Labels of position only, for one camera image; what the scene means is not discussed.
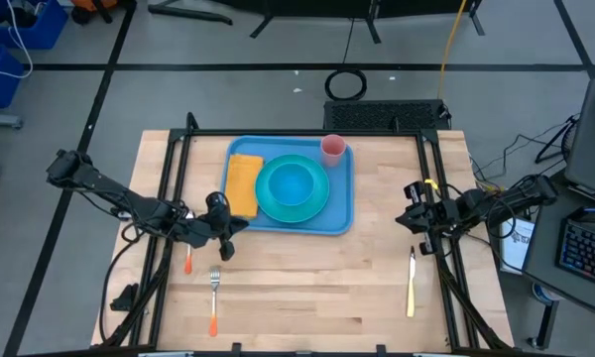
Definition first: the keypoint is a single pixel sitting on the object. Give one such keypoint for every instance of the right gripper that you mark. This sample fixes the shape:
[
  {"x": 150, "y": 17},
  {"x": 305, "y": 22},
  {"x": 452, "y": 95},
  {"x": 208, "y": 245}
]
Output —
[{"x": 434, "y": 218}]

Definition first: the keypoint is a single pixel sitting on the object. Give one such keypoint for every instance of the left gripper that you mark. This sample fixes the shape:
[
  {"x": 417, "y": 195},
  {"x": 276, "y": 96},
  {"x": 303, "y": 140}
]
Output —
[{"x": 213, "y": 225}]

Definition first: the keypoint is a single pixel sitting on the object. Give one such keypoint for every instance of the yellow cloth napkin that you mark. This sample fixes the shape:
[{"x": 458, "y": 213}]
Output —
[{"x": 243, "y": 183}]

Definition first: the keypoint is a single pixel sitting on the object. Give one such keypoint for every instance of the blue plastic bowl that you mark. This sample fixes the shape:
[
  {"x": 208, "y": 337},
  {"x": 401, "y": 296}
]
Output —
[{"x": 291, "y": 184}]

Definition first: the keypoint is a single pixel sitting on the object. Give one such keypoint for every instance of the teal plastic plate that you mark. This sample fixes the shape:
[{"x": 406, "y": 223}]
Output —
[{"x": 317, "y": 208}]

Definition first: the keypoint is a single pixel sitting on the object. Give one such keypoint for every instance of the pink plastic cup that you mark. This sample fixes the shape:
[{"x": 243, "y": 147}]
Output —
[{"x": 333, "y": 146}]

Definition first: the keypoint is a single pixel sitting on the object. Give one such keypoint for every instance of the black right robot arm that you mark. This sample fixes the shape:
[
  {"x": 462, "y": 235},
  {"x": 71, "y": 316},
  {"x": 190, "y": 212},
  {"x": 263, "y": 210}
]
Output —
[{"x": 506, "y": 203}]

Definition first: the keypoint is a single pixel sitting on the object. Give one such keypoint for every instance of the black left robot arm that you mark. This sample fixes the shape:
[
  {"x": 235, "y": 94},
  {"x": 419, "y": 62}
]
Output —
[{"x": 129, "y": 203}]

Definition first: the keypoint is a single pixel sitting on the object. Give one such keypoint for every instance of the blue plastic tray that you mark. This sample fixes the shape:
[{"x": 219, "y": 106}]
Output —
[{"x": 337, "y": 218}]

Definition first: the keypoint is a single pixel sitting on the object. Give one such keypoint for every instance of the yellow tape tag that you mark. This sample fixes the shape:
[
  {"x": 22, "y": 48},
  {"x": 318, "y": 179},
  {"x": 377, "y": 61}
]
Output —
[{"x": 432, "y": 184}]

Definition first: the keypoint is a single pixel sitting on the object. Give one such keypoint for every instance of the black perforated computer case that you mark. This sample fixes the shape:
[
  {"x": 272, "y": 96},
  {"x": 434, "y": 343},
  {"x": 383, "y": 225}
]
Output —
[{"x": 387, "y": 115}]

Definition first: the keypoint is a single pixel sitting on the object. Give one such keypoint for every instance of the white paper booklet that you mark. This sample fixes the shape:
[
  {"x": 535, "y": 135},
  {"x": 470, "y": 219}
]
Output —
[{"x": 518, "y": 243}]

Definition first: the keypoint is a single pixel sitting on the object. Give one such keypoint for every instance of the grey desk shelf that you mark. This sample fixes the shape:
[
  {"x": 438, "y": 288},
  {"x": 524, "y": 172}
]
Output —
[{"x": 545, "y": 238}]

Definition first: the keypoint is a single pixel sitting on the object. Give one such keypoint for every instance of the black backlit keyboard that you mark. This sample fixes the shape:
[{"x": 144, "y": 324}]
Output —
[{"x": 587, "y": 253}]

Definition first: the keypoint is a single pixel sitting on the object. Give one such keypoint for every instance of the grey flat monitor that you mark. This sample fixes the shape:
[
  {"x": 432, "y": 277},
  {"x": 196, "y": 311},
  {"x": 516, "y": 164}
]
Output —
[{"x": 592, "y": 149}]

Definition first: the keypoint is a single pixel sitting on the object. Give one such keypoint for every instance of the orange bag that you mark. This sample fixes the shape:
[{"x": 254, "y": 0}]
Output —
[{"x": 96, "y": 4}]

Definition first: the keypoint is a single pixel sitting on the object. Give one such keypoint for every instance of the large blue storage bin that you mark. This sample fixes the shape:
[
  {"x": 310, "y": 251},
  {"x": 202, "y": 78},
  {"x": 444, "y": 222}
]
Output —
[{"x": 49, "y": 30}]

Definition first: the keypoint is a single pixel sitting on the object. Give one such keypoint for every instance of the small blue storage bin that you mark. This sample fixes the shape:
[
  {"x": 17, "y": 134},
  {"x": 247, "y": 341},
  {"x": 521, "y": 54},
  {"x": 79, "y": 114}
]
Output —
[{"x": 2, "y": 84}]

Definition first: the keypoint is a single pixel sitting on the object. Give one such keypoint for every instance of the black bracket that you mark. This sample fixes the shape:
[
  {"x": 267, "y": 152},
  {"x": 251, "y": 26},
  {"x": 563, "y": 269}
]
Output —
[{"x": 126, "y": 300}]

